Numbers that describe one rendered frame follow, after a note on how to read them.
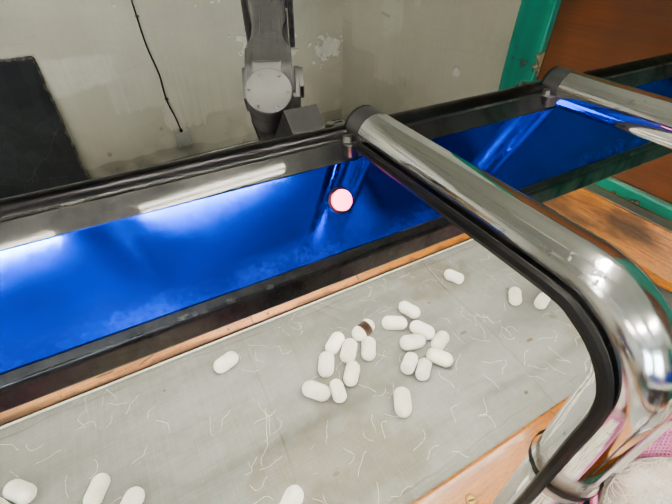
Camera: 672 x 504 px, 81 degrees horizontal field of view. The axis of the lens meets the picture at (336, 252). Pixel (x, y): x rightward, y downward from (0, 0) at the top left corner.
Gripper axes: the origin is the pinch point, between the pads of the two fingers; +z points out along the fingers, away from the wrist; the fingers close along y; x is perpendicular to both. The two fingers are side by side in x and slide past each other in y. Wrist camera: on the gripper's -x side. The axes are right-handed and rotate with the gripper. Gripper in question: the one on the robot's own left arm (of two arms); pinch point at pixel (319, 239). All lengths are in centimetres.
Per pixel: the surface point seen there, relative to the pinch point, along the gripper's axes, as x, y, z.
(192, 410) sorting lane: 3.0, -22.4, 14.5
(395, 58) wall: 114, 122, -99
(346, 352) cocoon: -0.5, -2.5, 15.4
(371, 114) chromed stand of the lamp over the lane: -34.8, -7.8, 0.2
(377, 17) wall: 113, 121, -124
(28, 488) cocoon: 0.7, -38.7, 14.5
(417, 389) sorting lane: -4.1, 3.4, 22.8
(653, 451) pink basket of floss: -15.5, 22.6, 37.9
